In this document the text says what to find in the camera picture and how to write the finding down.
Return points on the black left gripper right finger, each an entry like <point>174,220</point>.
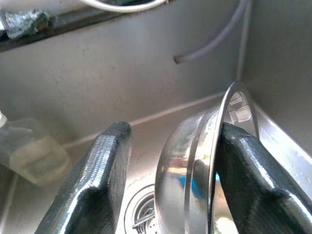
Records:
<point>256,175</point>

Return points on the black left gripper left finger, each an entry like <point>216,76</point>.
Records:
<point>92,175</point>

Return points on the large steel bowl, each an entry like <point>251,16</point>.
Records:
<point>180,170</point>

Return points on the steel sink drain strainer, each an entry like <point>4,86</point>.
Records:
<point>143,212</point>

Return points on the clear plastic bottle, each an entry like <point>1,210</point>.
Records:
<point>31,156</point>

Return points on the stainless steel sink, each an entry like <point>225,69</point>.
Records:
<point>97,85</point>

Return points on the grey plastic tube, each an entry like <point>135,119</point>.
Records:
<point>207,47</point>

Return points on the green scouring pad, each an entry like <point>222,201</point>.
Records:
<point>24,22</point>

